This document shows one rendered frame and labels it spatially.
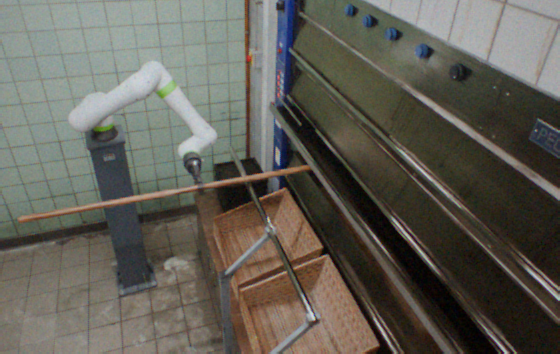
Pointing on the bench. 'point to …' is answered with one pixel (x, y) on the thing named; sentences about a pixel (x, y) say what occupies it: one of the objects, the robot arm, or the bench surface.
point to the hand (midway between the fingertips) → (200, 186)
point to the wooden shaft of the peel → (159, 194)
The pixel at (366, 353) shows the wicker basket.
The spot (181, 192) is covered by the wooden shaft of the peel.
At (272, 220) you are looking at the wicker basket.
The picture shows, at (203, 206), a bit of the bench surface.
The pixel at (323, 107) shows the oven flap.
